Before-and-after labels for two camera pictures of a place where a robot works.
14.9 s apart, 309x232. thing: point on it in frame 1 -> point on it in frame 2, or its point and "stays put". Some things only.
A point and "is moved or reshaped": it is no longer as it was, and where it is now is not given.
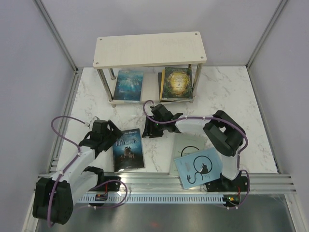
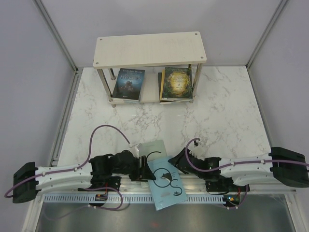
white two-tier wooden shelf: [150, 53] stays put
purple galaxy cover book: [176, 100] stays put
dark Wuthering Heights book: [127, 151] -> [129, 84]
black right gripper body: [154, 128] -> [189, 154]
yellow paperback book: [163, 75] stays put
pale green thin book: [184, 144] -> [152, 150]
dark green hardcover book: [177, 84] stays put
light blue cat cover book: [199, 168] is moved or reshaped
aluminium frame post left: [58, 38] stays put
